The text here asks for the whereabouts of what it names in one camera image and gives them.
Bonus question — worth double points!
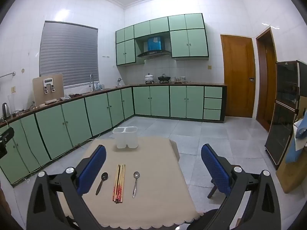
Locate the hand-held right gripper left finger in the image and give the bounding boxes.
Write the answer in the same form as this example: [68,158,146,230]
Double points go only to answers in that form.
[27,145,107,230]

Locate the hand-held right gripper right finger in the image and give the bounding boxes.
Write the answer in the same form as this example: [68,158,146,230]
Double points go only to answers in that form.
[201,144,281,230]

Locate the bundle of chopsticks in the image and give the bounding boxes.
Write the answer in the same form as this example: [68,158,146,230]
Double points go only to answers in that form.
[111,164,126,203]

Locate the white utensil holder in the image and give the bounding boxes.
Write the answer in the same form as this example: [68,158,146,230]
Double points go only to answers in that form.
[113,126,138,149]

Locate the dark metal spoon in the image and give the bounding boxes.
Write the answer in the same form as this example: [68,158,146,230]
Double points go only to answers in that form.
[95,172,109,196]

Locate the electric kettle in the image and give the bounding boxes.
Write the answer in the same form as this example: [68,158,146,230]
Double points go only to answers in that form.
[2,103,12,119]

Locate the silver metal spoon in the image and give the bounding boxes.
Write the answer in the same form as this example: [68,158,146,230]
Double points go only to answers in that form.
[133,171,140,198]

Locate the long green base cabinet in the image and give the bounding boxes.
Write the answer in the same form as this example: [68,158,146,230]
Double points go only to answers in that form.
[0,87,135,185]

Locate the dark brown stool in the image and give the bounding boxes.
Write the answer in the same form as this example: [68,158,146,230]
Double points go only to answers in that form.
[186,208,219,230]

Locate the brown board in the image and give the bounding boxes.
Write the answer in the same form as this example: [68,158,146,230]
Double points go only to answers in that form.
[32,73,65,107]

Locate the green drawer front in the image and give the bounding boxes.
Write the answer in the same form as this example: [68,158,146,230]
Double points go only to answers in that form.
[204,98,222,110]
[203,109,221,120]
[204,86,223,99]

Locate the white device on board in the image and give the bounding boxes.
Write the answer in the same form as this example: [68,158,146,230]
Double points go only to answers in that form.
[43,79,57,94]

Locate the cardboard panel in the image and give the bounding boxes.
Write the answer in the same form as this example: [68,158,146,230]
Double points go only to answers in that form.
[276,144,307,194]

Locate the green base cabinet with drawers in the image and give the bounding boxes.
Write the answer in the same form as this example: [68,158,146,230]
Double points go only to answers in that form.
[133,84,227,123]

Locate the blue cloth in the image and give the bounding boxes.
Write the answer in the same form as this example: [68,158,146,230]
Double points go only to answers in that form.
[285,122,307,164]

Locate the white paper sheet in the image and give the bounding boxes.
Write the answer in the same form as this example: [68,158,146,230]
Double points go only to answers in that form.
[294,121,307,152]

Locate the closed wooden door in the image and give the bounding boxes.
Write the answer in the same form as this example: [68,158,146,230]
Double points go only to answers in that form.
[221,35,256,118]

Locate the open wooden door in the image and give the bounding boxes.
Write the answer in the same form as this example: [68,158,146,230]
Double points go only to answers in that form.
[255,27,278,132]

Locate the grey window blind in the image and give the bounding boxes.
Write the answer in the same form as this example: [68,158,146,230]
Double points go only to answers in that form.
[40,21,99,88]

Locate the range hood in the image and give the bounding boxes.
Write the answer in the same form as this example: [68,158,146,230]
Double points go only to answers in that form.
[137,36,172,59]

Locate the green wall cabinets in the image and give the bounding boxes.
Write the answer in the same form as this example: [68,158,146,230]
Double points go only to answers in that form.
[116,13,209,66]

